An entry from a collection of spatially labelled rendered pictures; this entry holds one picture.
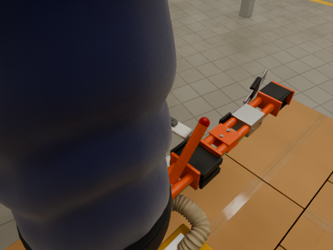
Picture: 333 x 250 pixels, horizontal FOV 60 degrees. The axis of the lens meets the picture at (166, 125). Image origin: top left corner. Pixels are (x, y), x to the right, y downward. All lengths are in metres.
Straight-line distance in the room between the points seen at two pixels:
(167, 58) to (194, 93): 2.34
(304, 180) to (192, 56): 1.99
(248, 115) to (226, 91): 1.86
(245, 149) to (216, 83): 1.38
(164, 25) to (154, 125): 0.10
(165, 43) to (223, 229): 1.00
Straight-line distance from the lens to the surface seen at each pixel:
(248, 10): 3.95
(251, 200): 1.27
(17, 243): 0.77
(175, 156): 0.63
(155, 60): 0.22
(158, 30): 0.22
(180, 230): 0.70
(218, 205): 1.22
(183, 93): 2.56
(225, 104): 2.49
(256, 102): 0.85
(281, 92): 0.89
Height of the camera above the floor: 1.59
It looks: 45 degrees down
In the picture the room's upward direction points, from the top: straight up
